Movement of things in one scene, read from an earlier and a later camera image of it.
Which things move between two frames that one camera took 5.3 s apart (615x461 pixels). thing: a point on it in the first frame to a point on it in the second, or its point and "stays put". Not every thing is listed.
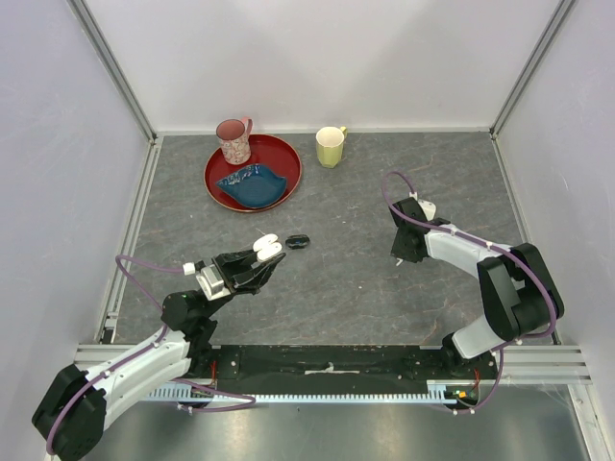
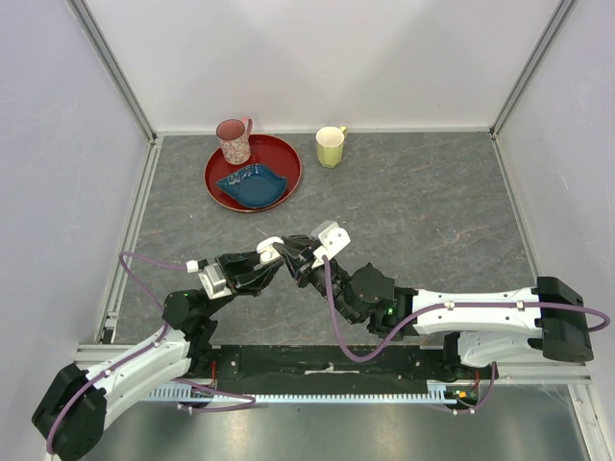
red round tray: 277,155 stays put
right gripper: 397,252 to 301,264
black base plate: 312,370 stays put
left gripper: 233,263 stays put
